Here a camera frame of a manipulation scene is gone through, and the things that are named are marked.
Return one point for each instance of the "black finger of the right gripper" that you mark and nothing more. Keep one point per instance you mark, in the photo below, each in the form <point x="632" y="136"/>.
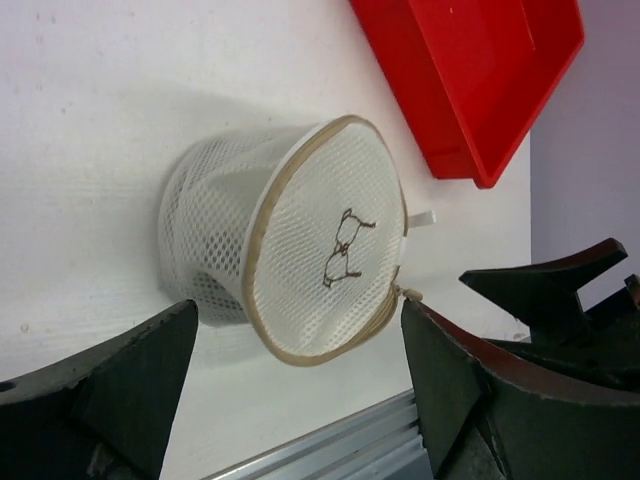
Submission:
<point x="546" y="290"/>

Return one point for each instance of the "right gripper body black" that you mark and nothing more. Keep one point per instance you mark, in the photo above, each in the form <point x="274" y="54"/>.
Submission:
<point x="601" y="347"/>

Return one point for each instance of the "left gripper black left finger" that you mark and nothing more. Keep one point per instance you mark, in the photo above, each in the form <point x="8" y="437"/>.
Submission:
<point x="103" y="413"/>

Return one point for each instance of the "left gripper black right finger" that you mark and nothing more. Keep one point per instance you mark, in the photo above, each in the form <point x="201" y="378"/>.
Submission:
<point x="485" y="413"/>

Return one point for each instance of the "beige zipper pull tab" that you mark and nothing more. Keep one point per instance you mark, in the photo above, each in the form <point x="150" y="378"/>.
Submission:
<point x="408" y="293"/>

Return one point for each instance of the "white mesh laundry bag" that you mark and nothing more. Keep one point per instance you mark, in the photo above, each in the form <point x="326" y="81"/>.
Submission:
<point x="295" y="231"/>

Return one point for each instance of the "red plastic tray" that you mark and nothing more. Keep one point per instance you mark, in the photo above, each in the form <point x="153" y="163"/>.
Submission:
<point x="471" y="76"/>

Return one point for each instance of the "aluminium mounting rail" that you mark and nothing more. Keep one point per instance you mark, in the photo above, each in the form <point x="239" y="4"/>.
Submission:
<point x="380" y="442"/>

